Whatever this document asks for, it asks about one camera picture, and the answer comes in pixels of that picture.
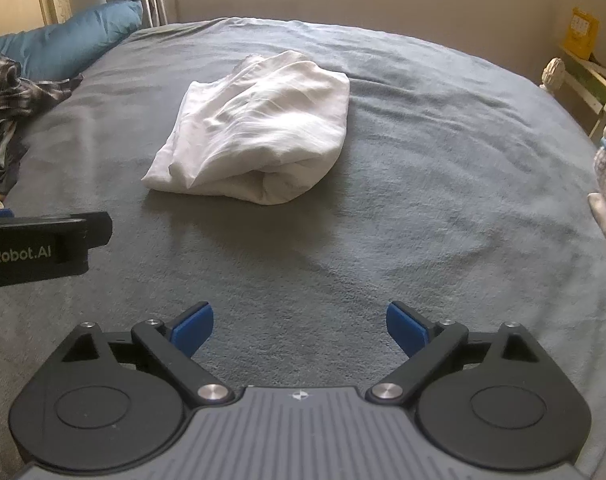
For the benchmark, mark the wooden bedside table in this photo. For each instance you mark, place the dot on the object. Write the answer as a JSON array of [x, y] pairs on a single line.
[[590, 82]]

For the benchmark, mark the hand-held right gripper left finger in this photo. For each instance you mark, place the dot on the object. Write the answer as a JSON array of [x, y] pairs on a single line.
[[193, 329]]

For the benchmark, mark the cream bedpost finial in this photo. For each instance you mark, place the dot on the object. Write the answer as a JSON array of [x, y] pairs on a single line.
[[553, 74]]

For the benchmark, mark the blue pillow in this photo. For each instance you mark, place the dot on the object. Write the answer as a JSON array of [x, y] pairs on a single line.
[[68, 40]]

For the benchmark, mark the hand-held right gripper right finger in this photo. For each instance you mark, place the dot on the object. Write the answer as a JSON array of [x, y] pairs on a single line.
[[405, 331]]

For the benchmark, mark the grey bed blanket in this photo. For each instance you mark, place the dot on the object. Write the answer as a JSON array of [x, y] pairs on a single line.
[[433, 210]]

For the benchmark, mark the yellow box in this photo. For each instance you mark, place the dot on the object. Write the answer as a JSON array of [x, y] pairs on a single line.
[[582, 32]]

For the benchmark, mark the black white plaid shirt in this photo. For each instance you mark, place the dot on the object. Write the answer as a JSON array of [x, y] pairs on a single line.
[[13, 100]]

